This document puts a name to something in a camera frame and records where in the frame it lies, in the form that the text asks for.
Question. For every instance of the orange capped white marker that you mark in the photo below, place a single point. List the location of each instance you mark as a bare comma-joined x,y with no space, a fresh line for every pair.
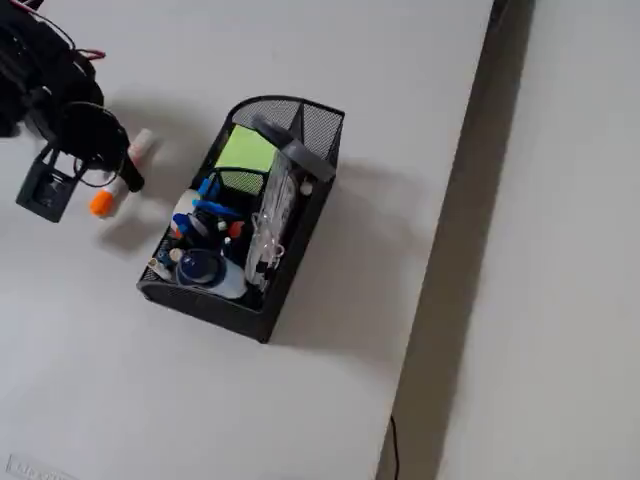
102,202

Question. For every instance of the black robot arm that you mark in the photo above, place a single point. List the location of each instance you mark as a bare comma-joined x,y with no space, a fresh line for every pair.
30,65

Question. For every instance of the black mesh desk organizer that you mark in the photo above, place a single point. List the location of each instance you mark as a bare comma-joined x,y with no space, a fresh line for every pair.
200,310

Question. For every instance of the blue plastic clip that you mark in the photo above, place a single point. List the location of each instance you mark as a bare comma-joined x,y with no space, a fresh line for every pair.
215,206

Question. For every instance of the blue capped white glue bottle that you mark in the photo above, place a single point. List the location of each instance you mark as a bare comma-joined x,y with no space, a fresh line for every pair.
200,267

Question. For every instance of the red capped pen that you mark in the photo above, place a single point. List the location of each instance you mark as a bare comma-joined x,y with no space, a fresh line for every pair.
235,229

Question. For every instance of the green sticky note pad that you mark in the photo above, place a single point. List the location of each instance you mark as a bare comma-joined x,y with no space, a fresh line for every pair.
245,150

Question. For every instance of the clear plastic package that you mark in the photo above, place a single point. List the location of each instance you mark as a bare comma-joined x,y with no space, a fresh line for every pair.
277,200

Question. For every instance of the white round cap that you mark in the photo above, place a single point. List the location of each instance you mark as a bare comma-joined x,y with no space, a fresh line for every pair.
306,187

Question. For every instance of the black camera box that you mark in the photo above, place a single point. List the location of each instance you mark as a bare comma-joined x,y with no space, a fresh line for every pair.
45,192

